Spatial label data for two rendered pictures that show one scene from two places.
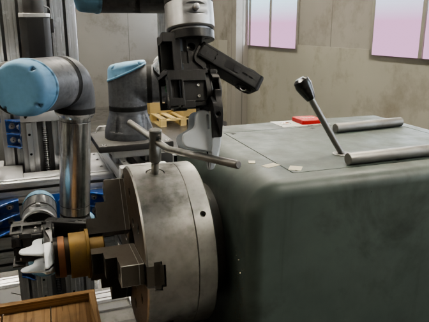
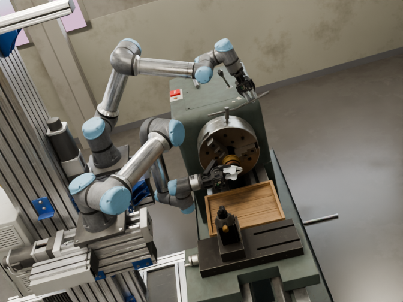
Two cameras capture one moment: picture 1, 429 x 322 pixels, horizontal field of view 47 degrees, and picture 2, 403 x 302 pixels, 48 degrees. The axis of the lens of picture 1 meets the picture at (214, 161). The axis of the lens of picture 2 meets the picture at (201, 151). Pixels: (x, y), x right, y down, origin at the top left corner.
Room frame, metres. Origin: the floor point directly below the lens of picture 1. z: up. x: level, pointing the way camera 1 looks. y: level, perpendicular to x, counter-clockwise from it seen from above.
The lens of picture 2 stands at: (0.24, 1.97, 2.33)
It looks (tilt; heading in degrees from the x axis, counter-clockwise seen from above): 32 degrees down; 293
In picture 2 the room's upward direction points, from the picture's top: 17 degrees counter-clockwise
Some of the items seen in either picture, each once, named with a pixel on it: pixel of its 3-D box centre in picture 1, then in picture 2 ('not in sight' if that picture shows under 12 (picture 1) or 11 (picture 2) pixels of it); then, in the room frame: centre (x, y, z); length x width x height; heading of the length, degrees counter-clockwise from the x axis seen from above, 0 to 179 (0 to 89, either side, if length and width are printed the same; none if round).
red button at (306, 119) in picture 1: (307, 121); (175, 93); (1.26, -0.24, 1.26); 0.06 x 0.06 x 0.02; 19
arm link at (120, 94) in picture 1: (129, 82); (96, 133); (1.51, 0.26, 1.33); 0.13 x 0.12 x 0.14; 97
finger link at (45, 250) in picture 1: (36, 252); (232, 171); (0.83, 0.33, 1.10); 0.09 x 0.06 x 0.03; 19
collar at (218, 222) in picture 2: not in sight; (223, 218); (0.78, 0.70, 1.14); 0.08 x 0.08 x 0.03
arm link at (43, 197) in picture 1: (39, 211); (180, 186); (1.08, 0.41, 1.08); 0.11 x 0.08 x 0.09; 19
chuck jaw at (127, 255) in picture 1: (126, 266); (247, 151); (0.79, 0.16, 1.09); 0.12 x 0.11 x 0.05; 19
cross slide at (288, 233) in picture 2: not in sight; (248, 247); (0.72, 0.68, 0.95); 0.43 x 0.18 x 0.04; 19
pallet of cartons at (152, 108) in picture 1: (172, 107); not in sight; (8.12, 0.70, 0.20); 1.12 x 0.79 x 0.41; 21
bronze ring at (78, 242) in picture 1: (79, 254); (231, 164); (0.85, 0.25, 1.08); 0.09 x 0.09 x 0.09; 19
